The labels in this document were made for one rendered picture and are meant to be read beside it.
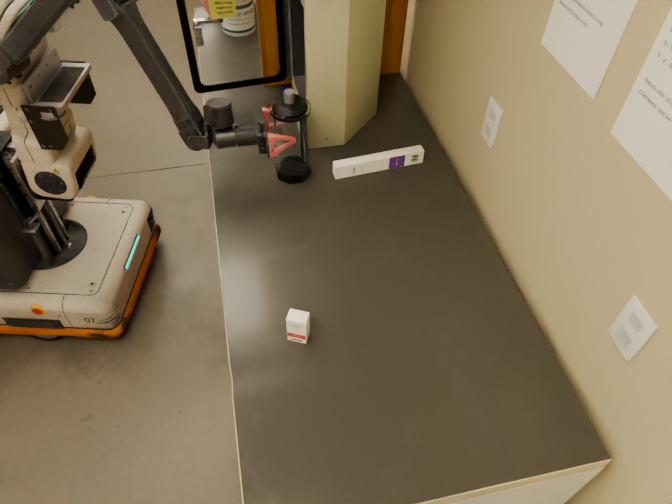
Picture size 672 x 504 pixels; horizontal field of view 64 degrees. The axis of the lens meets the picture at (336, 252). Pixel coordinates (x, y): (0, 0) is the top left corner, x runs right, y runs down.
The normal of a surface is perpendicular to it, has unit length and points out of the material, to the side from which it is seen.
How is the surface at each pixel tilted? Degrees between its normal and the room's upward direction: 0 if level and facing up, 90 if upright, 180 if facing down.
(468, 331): 0
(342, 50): 90
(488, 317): 0
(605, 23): 90
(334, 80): 90
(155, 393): 0
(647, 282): 90
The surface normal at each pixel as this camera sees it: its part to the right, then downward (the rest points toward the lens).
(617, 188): -0.98, 0.15
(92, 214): 0.02, -0.65
